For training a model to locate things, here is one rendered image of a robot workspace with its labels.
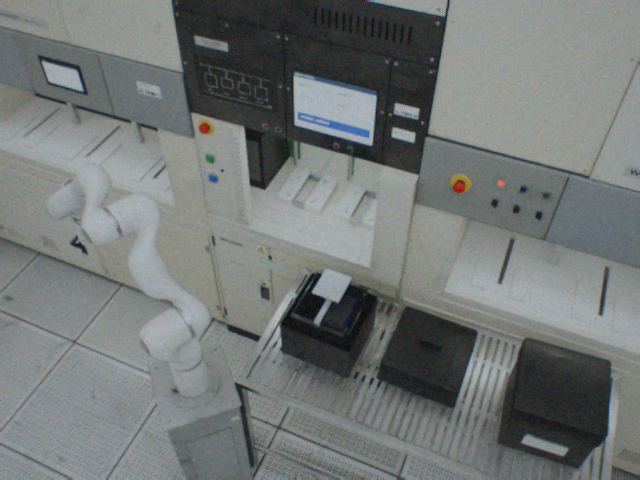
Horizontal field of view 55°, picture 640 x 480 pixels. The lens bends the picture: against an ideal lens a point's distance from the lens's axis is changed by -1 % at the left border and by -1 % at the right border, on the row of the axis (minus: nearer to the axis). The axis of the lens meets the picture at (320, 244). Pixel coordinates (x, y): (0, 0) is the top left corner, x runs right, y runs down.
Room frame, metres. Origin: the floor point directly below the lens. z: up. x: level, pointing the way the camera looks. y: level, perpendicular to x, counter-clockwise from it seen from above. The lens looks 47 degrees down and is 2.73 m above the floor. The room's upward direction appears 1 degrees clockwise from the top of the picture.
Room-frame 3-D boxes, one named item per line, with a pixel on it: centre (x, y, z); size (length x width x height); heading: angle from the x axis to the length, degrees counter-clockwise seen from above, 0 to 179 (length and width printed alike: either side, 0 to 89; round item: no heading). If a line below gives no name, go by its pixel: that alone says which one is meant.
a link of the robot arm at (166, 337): (1.10, 0.47, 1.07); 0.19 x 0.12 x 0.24; 132
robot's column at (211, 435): (1.12, 0.45, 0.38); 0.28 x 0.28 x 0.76; 22
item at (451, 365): (1.24, -0.40, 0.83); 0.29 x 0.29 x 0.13; 66
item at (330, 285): (1.34, -0.04, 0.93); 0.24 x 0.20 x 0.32; 156
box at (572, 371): (1.00, -0.78, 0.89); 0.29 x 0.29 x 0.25; 71
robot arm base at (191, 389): (1.12, 0.45, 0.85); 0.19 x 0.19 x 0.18
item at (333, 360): (1.34, -0.04, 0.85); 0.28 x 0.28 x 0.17; 66
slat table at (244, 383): (1.17, -0.41, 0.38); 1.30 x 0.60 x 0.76; 67
